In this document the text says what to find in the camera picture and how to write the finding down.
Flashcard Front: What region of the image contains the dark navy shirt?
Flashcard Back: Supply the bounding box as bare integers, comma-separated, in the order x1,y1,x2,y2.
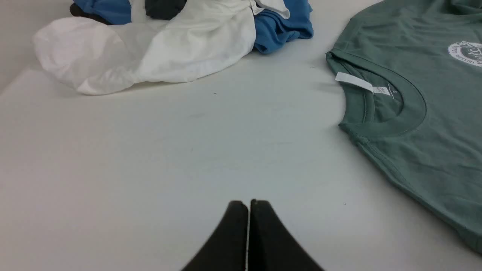
70,0,187,25

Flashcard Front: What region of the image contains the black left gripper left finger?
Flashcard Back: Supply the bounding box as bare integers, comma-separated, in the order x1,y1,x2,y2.
183,201,249,271

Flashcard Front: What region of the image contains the green long-sleeved shirt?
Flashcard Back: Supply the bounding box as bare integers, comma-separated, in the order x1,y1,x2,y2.
326,0,482,254

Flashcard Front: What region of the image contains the blue shirt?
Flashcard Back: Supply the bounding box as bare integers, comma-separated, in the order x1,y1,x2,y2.
73,0,314,55

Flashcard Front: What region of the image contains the white shirt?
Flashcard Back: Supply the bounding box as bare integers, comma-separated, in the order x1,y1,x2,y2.
33,0,290,95

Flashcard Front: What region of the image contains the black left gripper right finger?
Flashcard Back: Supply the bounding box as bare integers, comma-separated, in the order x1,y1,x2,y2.
249,199,323,271

